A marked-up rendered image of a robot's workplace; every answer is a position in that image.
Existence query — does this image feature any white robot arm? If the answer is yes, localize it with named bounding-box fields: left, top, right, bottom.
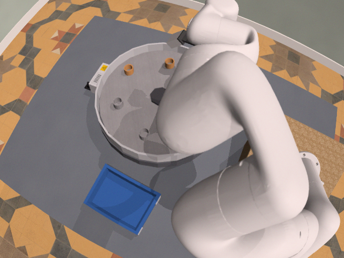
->
left=156, top=0, right=340, bottom=258

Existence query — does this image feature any grey metal bushing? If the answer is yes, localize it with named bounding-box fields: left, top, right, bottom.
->
left=139, top=127, right=150, bottom=141
left=113, top=97, right=123, bottom=109

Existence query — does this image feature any bronze bushing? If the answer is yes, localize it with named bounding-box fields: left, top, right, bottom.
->
left=124, top=64, right=134, bottom=76
left=165, top=57, right=174, bottom=69

